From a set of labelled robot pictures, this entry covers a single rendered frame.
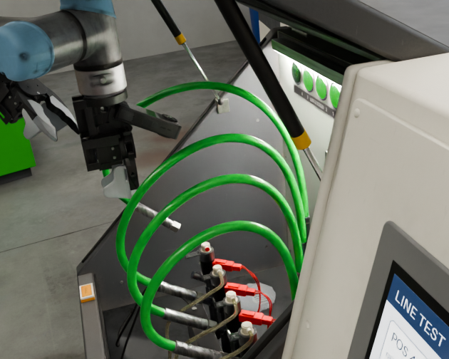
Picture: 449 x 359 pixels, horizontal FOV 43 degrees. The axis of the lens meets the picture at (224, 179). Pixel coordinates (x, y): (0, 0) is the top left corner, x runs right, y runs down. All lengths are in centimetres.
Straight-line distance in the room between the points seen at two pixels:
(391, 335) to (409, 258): 7
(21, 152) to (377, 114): 397
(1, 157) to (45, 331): 185
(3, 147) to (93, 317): 319
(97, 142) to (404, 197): 54
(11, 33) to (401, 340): 58
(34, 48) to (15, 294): 247
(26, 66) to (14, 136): 358
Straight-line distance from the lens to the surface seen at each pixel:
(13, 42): 79
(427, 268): 48
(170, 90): 101
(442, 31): 98
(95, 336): 122
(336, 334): 62
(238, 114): 131
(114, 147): 92
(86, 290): 133
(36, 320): 295
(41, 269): 331
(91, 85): 89
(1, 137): 435
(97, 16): 86
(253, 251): 148
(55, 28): 82
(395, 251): 52
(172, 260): 76
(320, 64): 103
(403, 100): 53
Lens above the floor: 171
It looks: 26 degrees down
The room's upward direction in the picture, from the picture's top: 6 degrees counter-clockwise
